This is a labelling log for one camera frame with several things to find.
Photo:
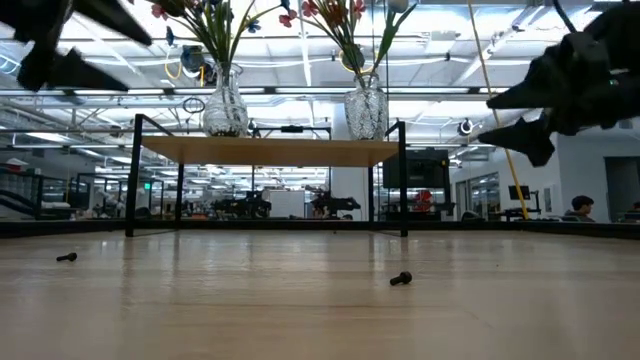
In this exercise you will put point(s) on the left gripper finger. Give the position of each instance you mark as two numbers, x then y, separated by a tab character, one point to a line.
80	75
107	17

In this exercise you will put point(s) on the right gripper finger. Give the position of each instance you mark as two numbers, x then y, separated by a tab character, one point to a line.
542	85
530	137

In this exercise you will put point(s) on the blue artificial flower spray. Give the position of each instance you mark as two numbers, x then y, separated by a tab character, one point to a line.
170	36

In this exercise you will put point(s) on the black artificial tulip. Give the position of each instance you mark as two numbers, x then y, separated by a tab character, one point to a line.
175	7

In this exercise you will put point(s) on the cut-pattern glass vase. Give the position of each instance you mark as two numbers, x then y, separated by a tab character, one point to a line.
366	112

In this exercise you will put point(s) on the red artificial flower spray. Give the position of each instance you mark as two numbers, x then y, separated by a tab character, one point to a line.
310	7

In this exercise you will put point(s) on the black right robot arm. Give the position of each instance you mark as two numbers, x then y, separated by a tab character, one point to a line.
625	25

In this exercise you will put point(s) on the background black robot arm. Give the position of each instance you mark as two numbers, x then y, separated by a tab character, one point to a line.
245	206
332	204

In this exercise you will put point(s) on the wooden shelf with black legs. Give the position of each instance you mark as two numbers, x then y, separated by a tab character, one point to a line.
270	151

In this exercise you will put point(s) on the black monitor screen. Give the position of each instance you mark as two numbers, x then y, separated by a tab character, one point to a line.
420	170

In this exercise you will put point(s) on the small black bolt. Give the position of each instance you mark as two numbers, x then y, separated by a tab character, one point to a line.
66	257
401	278

